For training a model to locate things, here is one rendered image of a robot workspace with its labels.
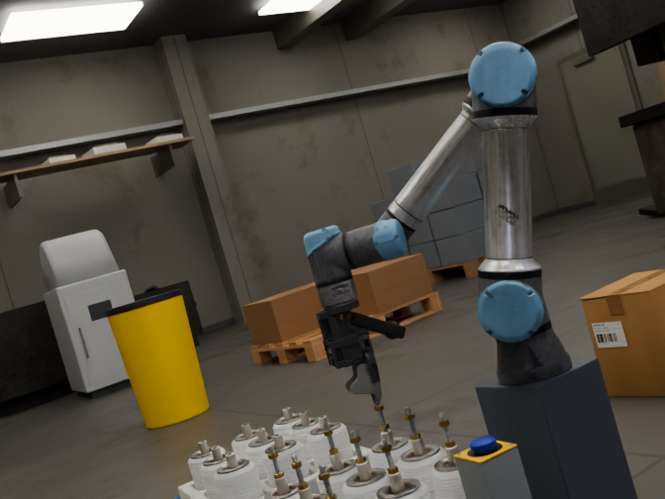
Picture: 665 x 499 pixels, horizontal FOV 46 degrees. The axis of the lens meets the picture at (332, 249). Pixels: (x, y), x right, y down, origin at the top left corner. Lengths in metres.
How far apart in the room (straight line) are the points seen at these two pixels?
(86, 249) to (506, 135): 5.21
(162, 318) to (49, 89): 5.34
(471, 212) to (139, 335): 3.66
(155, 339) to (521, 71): 2.88
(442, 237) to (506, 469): 5.74
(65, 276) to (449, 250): 3.16
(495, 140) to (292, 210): 8.29
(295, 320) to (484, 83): 3.69
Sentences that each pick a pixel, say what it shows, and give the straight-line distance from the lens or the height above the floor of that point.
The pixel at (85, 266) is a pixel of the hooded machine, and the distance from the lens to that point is 6.33.
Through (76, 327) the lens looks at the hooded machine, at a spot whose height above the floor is 0.55.
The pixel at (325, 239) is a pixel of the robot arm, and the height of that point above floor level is 0.68.
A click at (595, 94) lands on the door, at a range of 11.75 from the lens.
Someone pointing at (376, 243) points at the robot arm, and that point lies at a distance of 1.49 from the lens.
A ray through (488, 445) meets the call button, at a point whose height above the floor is 0.33.
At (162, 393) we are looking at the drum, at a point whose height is 0.16.
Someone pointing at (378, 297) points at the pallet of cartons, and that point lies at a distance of 4.90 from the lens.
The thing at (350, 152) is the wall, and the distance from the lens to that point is 10.29.
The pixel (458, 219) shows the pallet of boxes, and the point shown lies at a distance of 6.72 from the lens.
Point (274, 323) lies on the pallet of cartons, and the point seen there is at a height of 0.25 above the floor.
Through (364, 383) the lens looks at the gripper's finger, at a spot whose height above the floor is 0.39.
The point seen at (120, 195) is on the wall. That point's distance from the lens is 8.89.
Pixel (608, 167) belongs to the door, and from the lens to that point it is 11.81.
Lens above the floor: 0.69
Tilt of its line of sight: 1 degrees down
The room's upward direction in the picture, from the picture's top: 16 degrees counter-clockwise
